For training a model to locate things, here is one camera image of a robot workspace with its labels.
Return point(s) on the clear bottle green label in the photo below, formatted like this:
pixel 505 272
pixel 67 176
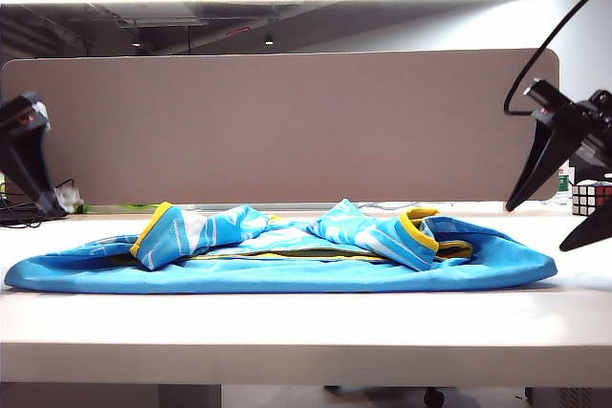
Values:
pixel 564 183

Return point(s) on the flat black desk device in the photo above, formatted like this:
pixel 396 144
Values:
pixel 19 213

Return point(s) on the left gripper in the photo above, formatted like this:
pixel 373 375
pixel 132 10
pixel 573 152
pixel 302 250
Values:
pixel 21 114

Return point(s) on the blue and yellow jersey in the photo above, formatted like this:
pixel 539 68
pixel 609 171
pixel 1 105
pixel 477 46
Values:
pixel 287 276

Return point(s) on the green flat item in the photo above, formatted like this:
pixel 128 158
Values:
pixel 138 207

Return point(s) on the brown desk divider panel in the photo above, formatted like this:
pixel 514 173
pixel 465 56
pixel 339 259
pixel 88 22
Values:
pixel 287 126

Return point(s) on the rubik's cube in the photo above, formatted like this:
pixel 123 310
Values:
pixel 590 200

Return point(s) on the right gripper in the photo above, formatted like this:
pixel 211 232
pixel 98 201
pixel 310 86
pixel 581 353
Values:
pixel 597 126

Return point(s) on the grey table leg panel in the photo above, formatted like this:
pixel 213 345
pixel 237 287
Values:
pixel 191 396

